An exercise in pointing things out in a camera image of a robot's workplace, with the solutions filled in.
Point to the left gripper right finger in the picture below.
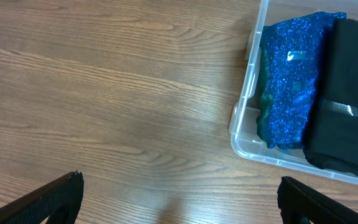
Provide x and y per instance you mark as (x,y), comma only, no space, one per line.
(300,203)

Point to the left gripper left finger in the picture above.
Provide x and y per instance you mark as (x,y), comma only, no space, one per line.
(59,201)

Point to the black cloth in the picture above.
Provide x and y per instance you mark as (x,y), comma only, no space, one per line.
(332,140)

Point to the blue glitter cloth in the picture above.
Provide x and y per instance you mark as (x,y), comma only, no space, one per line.
(290,67)

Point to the clear plastic storage bin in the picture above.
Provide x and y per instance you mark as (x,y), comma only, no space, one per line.
(243,127)

